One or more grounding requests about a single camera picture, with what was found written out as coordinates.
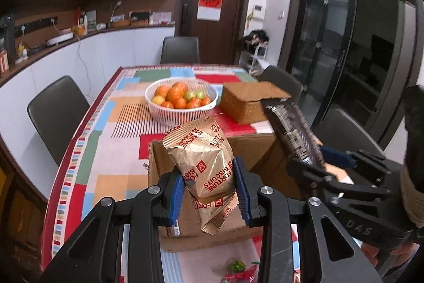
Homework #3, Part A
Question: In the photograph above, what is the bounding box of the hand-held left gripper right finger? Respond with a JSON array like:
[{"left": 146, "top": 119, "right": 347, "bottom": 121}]
[{"left": 232, "top": 155, "right": 385, "bottom": 283}]

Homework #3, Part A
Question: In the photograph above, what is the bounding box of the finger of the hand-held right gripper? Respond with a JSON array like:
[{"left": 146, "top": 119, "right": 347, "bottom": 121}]
[
  {"left": 286, "top": 157, "right": 393, "bottom": 204},
  {"left": 320, "top": 145, "right": 406, "bottom": 186}
]

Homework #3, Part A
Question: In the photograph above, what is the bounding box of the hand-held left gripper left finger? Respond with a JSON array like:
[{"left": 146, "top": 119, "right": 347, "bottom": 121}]
[{"left": 38, "top": 167, "right": 186, "bottom": 283}]

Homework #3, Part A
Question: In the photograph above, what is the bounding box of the gold biscuit packet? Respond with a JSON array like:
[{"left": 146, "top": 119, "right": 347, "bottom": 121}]
[
  {"left": 192, "top": 192, "right": 238, "bottom": 235},
  {"left": 162, "top": 115, "right": 235, "bottom": 204}
]

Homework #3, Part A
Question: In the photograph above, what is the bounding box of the dark snack packet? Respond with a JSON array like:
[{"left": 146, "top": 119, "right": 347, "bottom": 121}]
[{"left": 264, "top": 102, "right": 325, "bottom": 168}]

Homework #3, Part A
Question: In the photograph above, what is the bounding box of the cardboard box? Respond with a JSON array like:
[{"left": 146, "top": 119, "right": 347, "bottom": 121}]
[{"left": 143, "top": 133, "right": 355, "bottom": 254}]

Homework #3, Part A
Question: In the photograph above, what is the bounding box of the person's right hand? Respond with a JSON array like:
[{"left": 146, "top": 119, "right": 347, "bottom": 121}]
[{"left": 361, "top": 238, "right": 419, "bottom": 275}]

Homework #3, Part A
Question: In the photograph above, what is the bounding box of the dark grey dining chair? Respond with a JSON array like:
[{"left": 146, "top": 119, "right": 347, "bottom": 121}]
[
  {"left": 260, "top": 65, "right": 303, "bottom": 105},
  {"left": 27, "top": 75, "right": 91, "bottom": 167},
  {"left": 313, "top": 108, "right": 386, "bottom": 158},
  {"left": 160, "top": 36, "right": 201, "bottom": 64}
]

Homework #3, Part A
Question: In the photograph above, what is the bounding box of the brown wicker box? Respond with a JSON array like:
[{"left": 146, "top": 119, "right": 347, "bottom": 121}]
[{"left": 219, "top": 81, "right": 292, "bottom": 125}]

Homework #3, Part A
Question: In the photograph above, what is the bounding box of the white plastic fruit basket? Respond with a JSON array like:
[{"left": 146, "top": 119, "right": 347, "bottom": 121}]
[{"left": 145, "top": 77, "right": 219, "bottom": 124}]

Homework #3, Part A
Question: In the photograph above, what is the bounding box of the red snack wrapper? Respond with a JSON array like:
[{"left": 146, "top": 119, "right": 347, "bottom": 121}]
[{"left": 223, "top": 265, "right": 259, "bottom": 283}]

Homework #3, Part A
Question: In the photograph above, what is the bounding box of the pile of orange green fruits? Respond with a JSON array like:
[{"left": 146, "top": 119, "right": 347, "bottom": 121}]
[{"left": 151, "top": 82, "right": 213, "bottom": 109}]

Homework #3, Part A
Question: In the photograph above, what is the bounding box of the black framed glass sliding door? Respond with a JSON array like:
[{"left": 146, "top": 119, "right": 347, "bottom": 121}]
[{"left": 285, "top": 0, "right": 424, "bottom": 151}]

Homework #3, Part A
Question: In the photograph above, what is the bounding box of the white shoe rack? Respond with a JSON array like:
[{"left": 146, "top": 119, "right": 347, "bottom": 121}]
[{"left": 239, "top": 41, "right": 269, "bottom": 76}]

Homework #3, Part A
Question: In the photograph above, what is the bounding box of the pile of dark shoes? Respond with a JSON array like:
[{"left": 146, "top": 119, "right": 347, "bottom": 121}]
[{"left": 243, "top": 29, "right": 270, "bottom": 47}]

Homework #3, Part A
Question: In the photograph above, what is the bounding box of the dark brown door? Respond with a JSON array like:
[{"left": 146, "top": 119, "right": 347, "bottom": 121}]
[{"left": 175, "top": 0, "right": 254, "bottom": 65}]

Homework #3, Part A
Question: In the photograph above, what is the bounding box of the curved white counter cabinet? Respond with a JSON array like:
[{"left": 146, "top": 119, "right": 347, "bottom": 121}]
[{"left": 0, "top": 25, "right": 175, "bottom": 201}]

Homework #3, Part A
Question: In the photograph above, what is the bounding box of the wicker basket with dark lining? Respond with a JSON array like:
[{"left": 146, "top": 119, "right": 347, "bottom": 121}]
[{"left": 130, "top": 11, "right": 151, "bottom": 26}]

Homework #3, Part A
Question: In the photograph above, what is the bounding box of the white tray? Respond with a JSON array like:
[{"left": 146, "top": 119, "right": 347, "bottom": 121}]
[{"left": 46, "top": 32, "right": 74, "bottom": 47}]

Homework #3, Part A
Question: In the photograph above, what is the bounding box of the white gooseneck lamp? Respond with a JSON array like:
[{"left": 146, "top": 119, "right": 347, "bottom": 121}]
[{"left": 109, "top": 1, "right": 121, "bottom": 22}]

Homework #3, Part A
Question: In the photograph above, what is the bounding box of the small yellow bottle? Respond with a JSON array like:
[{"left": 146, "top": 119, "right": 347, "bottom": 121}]
[{"left": 16, "top": 43, "right": 28, "bottom": 63}]

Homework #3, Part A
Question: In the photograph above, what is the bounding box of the black countertop appliance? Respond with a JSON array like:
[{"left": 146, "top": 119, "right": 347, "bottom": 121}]
[{"left": 0, "top": 14, "right": 16, "bottom": 63}]

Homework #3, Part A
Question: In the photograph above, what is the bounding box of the white power cable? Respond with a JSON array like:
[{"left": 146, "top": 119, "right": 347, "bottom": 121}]
[{"left": 77, "top": 34, "right": 92, "bottom": 105}]

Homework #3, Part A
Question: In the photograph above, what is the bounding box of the black wall power strip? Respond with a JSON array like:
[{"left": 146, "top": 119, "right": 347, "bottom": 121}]
[{"left": 15, "top": 16, "right": 58, "bottom": 33}]

